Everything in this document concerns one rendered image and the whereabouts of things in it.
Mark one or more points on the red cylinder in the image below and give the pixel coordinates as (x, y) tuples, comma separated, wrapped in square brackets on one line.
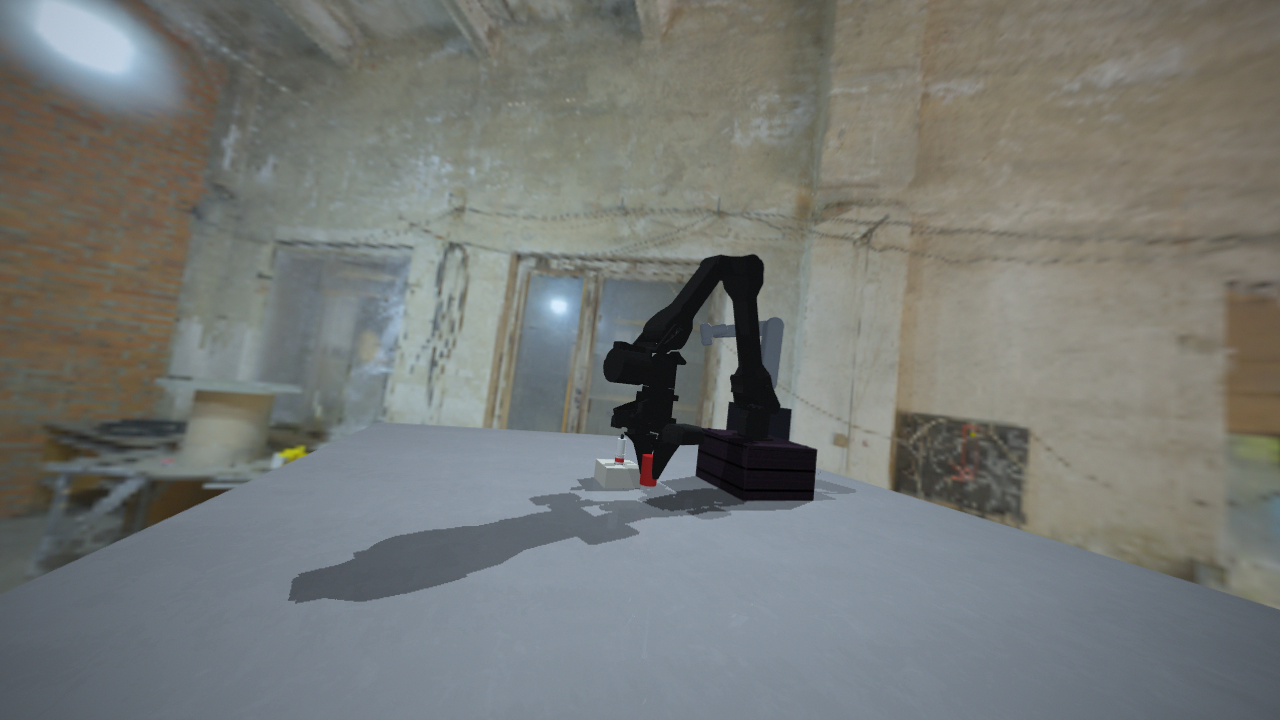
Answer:
[(646, 471)]

